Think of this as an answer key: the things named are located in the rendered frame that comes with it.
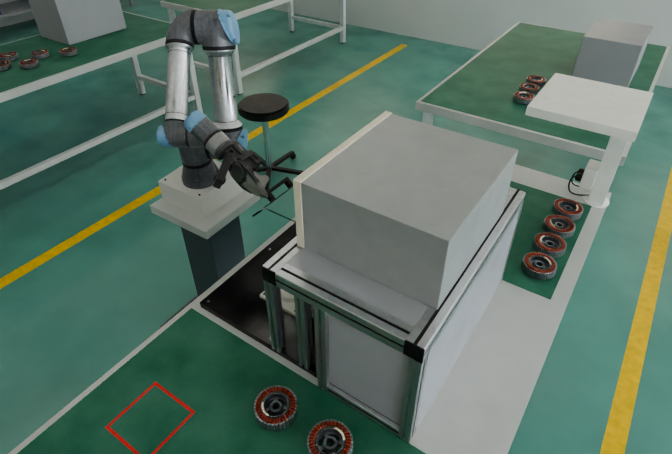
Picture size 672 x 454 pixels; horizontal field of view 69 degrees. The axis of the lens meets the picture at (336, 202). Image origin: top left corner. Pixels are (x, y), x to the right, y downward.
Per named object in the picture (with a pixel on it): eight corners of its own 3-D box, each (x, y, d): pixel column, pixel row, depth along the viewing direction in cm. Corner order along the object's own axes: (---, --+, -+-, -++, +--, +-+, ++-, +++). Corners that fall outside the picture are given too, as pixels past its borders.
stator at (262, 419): (287, 385, 135) (287, 377, 132) (305, 420, 127) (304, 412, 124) (248, 403, 131) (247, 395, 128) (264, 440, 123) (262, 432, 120)
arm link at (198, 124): (203, 112, 164) (195, 105, 156) (226, 135, 163) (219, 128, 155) (187, 129, 164) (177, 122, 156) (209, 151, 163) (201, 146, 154)
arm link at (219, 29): (214, 154, 198) (198, 8, 177) (251, 154, 197) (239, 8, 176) (206, 163, 187) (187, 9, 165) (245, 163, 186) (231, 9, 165)
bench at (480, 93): (405, 206, 326) (415, 101, 281) (500, 105, 449) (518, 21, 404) (580, 272, 275) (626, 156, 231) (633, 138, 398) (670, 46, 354)
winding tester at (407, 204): (297, 245, 126) (292, 179, 114) (382, 169, 155) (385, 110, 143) (436, 311, 108) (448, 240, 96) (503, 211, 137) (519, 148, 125)
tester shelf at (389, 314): (262, 279, 123) (260, 266, 120) (394, 161, 168) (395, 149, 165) (422, 364, 103) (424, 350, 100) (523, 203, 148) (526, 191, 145)
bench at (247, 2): (175, 77, 506) (159, 0, 462) (291, 29, 632) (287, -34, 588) (240, 97, 465) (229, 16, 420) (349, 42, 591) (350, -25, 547)
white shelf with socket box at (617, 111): (501, 210, 198) (527, 106, 171) (529, 169, 223) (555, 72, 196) (593, 242, 182) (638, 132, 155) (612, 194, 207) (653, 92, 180)
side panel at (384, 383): (318, 386, 135) (314, 306, 116) (324, 378, 137) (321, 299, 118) (409, 443, 122) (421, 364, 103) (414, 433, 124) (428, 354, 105)
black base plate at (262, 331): (200, 307, 158) (199, 302, 157) (317, 207, 200) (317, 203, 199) (319, 379, 136) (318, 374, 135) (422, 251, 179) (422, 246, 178)
